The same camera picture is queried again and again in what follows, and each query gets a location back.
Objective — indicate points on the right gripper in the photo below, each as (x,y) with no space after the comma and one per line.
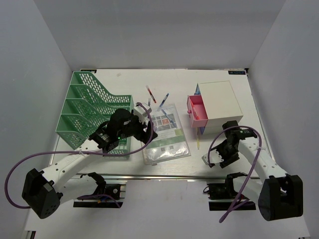
(227,161)

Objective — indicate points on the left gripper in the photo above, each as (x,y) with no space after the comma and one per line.
(143,136)

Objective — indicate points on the yellow highlighter pen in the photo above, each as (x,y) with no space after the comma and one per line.
(197,138)

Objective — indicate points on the pink drawer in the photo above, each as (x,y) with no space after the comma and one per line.
(189,111)

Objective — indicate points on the red pen with cap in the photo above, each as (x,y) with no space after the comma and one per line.
(151,94)

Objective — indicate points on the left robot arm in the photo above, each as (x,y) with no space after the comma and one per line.
(45,190)

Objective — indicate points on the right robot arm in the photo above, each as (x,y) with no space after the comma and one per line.
(276,193)

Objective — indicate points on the clear plastic document pouch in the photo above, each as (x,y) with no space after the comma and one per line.
(171,142)

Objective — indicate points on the white drawer cabinet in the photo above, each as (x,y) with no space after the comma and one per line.
(221,105)

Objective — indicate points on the blue drawer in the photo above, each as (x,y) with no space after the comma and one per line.
(198,91)

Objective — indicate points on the green mesh file organizer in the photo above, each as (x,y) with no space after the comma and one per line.
(87,105)

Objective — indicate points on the xdof label sticker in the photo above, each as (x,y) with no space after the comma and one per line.
(237,72)

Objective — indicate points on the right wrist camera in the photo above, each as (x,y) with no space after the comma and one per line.
(212,159)

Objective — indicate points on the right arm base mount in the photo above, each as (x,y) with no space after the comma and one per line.
(222,192)

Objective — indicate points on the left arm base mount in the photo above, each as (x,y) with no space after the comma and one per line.
(105,195)

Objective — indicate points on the metal table edge rail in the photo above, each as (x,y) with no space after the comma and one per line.
(161,177)

